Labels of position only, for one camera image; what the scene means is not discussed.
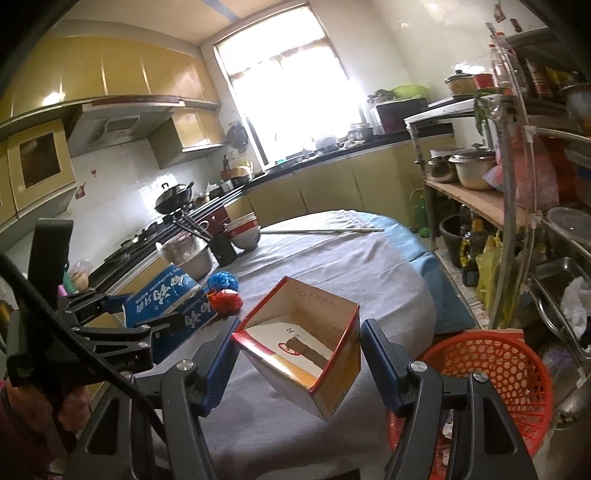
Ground range hood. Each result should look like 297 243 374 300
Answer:
67 102 178 158

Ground orange cardboard box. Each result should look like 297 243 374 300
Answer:
231 276 362 421

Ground lidded steel cooking pot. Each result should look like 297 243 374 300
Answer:
449 144 498 191

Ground clear plastic bottle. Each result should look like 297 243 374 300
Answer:
487 44 513 88

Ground white ceramic bowl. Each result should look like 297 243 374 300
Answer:
229 228 262 251

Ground wooden shelf board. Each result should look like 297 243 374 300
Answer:
425 178 532 229

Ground black wok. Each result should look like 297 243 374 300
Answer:
154 181 195 214

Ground thin metal rod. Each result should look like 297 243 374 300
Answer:
261 226 385 235

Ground floral ceramic pot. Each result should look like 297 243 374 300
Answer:
444 70 477 97

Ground gas stove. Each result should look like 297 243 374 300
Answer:
105 210 185 264

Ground small yellow wall cabinet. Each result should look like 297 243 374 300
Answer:
148 110 227 169

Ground person's left hand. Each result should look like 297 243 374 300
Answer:
54 384 92 445

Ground steel pot with plastic bag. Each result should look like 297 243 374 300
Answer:
156 233 215 280

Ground steel wire rack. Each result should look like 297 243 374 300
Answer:
485 21 591 416

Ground blue table cover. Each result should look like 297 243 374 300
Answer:
365 217 476 335

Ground white plastic bag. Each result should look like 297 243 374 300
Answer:
561 276 588 335

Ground yellow kitchen base cabinets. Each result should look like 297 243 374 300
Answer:
88 131 458 296

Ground bundle of black chopsticks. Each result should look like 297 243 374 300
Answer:
173 215 215 241

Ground blue mesh ball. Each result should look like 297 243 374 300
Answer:
206 271 240 292

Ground dark bucket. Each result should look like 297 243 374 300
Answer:
438 215 467 268

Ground yellow glass-door cabinet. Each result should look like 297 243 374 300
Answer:
0 119 77 232

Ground yellow upper cabinets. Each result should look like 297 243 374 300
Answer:
9 34 222 121

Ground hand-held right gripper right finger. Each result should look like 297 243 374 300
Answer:
360 318 541 480

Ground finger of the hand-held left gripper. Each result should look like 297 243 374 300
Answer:
59 289 137 325
76 318 185 371

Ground red plastic basket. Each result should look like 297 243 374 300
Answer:
387 330 554 462

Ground green plastic basin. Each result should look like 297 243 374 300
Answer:
392 84 428 100

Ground blue toothpaste box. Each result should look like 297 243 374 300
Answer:
122 264 219 340

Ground dark clay pot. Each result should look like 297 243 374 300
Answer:
427 154 458 183

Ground green bottle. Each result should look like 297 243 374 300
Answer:
413 196 430 238

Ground white metal table frame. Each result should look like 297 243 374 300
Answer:
404 104 485 250

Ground clear plastic container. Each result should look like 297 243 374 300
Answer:
547 207 591 245

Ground red mesh ball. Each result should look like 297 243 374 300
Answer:
206 288 244 319

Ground pink plastic bag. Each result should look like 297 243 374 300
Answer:
482 124 559 213

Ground window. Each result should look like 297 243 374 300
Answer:
213 4 365 167

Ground microwave oven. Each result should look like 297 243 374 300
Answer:
369 98 430 134

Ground steel tray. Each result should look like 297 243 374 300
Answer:
526 256 591 324

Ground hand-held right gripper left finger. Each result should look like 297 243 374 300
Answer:
65 318 238 480

